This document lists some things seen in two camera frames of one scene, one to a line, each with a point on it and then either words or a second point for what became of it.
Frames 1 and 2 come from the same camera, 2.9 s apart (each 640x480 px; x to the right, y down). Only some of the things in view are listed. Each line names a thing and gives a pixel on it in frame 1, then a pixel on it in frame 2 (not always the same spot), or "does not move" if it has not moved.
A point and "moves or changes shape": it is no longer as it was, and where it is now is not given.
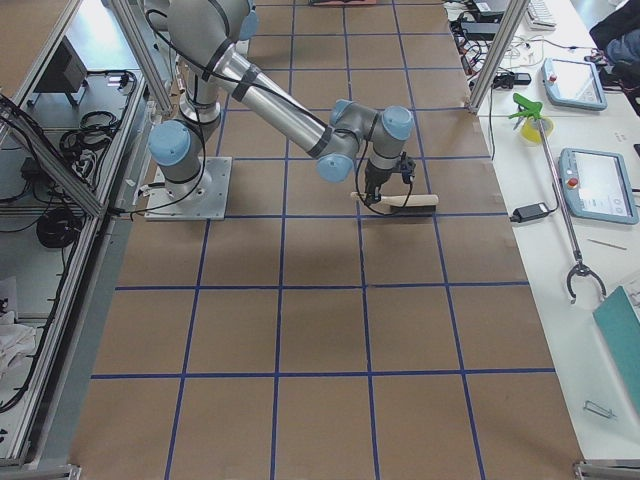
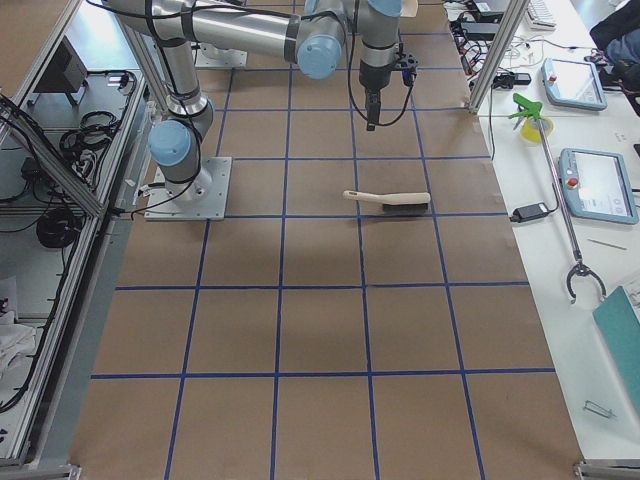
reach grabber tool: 531,109 does not move
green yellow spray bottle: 530,128 does not move
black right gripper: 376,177 → 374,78
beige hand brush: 408,203 moves or changes shape
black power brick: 529,212 does not move
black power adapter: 484,30 does not move
